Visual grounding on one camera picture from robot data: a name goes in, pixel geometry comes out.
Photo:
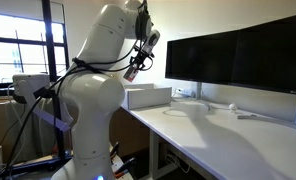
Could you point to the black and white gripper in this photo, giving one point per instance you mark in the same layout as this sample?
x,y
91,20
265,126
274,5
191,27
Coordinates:
x,y
137,62

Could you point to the small red box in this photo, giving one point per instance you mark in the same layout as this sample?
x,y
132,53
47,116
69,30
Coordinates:
x,y
131,73

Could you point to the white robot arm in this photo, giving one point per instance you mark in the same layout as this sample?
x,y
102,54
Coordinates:
x,y
95,94

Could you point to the white open box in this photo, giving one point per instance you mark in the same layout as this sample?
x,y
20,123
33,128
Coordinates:
x,y
145,95

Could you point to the cardboard box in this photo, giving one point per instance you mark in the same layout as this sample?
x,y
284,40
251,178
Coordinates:
x,y
7,118

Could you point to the left black monitor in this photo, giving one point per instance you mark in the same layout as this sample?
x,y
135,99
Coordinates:
x,y
208,58

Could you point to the black monitor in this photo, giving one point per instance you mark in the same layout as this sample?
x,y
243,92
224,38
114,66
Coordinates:
x,y
208,58
266,56

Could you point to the white power strip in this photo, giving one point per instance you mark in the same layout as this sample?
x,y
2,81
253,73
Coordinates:
x,y
185,92

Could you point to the white table leg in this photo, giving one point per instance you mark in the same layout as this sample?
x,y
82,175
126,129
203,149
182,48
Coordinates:
x,y
155,171

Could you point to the small white round object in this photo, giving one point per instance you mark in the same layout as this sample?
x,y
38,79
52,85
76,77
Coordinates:
x,y
233,107

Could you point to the right black monitor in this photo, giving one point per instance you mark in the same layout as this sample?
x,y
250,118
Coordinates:
x,y
266,56

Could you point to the white camera on stand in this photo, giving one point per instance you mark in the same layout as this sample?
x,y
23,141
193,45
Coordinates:
x,y
28,88

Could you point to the black window frame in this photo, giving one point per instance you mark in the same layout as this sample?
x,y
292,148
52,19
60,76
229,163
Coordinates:
x,y
32,38

